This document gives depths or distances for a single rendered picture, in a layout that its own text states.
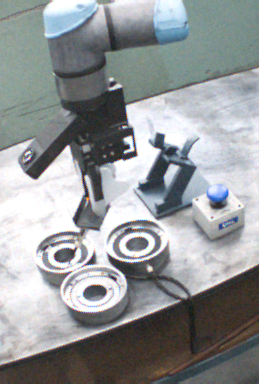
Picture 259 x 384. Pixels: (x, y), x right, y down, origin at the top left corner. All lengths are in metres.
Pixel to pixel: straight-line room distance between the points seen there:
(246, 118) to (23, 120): 1.50
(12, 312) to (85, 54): 0.46
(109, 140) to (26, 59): 1.74
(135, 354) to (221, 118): 0.56
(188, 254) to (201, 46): 1.94
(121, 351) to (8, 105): 1.63
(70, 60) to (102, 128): 0.14
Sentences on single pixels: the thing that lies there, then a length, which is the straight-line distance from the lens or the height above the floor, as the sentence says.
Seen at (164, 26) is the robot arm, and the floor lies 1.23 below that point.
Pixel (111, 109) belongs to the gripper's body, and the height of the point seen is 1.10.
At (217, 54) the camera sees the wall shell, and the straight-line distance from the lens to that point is 2.99.
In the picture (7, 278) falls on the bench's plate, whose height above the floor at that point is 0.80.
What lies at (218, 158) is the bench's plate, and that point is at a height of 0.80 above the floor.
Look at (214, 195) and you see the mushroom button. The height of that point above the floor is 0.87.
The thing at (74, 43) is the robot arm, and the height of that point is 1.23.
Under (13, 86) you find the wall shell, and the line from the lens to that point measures 2.65.
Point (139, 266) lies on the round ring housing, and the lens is 1.03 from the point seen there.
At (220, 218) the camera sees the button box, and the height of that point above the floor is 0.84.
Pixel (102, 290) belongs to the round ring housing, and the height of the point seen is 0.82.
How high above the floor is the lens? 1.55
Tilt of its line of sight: 38 degrees down
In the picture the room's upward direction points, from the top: 10 degrees counter-clockwise
